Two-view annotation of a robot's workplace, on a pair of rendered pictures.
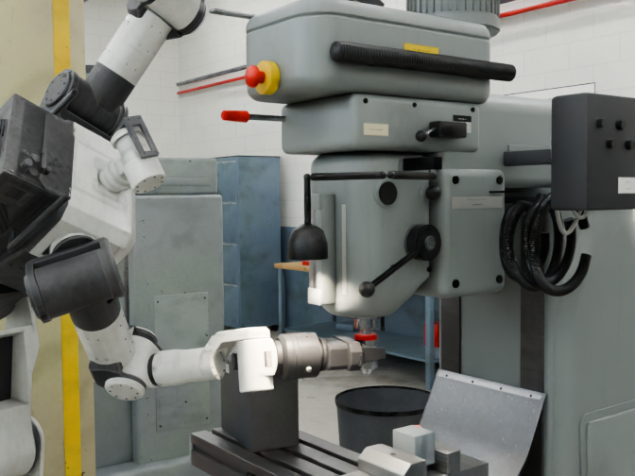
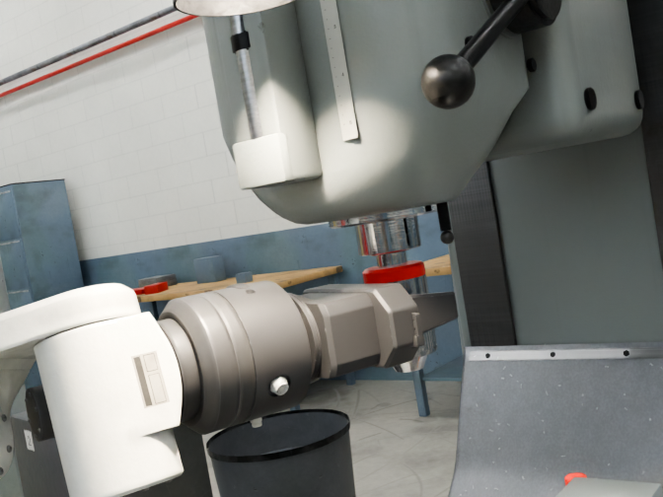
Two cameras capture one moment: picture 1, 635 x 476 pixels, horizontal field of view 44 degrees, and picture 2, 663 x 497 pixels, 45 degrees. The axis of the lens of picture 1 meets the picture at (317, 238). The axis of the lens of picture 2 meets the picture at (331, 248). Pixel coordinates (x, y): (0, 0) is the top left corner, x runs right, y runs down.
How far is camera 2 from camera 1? 1.04 m
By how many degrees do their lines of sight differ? 15
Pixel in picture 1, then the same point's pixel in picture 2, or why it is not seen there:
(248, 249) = (44, 294)
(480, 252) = (608, 32)
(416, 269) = (509, 61)
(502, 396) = (634, 367)
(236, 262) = not seen: hidden behind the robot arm
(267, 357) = (149, 374)
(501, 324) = (602, 223)
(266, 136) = (44, 159)
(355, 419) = (244, 471)
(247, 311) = not seen: hidden behind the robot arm
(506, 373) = (631, 319)
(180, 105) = not seen: outside the picture
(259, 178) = (43, 208)
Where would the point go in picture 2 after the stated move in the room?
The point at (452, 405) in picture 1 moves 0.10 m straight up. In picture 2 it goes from (519, 411) to (506, 326)
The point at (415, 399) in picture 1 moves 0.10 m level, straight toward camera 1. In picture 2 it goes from (312, 424) to (315, 432)
